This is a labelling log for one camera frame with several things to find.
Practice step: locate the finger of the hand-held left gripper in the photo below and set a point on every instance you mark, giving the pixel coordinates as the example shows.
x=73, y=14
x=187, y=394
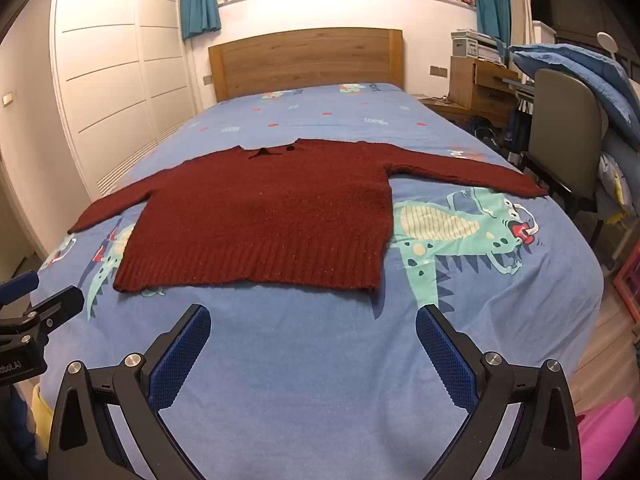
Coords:
x=57, y=307
x=17, y=287

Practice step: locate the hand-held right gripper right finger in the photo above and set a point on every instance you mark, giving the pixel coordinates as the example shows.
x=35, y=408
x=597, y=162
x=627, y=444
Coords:
x=445, y=360

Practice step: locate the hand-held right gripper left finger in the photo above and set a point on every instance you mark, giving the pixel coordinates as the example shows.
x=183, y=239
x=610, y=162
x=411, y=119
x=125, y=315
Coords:
x=180, y=360

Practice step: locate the dark red knitted sweater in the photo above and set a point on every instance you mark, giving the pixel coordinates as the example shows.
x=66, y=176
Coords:
x=265, y=220

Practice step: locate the blue dinosaur print bed sheet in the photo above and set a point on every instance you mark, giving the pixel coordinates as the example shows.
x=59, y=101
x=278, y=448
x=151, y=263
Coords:
x=310, y=360

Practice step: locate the pink plastic object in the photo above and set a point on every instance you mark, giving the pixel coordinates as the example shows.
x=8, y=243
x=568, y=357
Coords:
x=602, y=435

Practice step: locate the red plastic crate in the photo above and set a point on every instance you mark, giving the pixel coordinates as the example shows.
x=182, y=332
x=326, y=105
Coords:
x=629, y=282

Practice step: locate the white wardrobe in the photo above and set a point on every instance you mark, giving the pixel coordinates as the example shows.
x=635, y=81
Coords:
x=110, y=75

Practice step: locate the grey office chair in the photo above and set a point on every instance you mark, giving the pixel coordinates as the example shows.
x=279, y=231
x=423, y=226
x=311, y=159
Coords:
x=560, y=125

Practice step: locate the wooden nightstand with drawers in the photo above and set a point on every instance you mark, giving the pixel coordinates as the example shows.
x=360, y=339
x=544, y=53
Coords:
x=480, y=85

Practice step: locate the grey storage boxes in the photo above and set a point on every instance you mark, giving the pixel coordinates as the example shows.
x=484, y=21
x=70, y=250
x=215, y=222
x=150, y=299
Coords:
x=472, y=45

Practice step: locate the wooden bed headboard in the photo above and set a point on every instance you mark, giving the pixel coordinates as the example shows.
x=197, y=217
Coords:
x=305, y=62

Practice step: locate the white round lamp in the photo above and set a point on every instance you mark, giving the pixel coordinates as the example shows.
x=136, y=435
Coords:
x=606, y=42

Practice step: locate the white wall switch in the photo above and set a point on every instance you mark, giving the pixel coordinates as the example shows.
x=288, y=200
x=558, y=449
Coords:
x=8, y=99

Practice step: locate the double wall socket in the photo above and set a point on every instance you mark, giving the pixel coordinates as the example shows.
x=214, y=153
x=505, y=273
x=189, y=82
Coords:
x=438, y=71

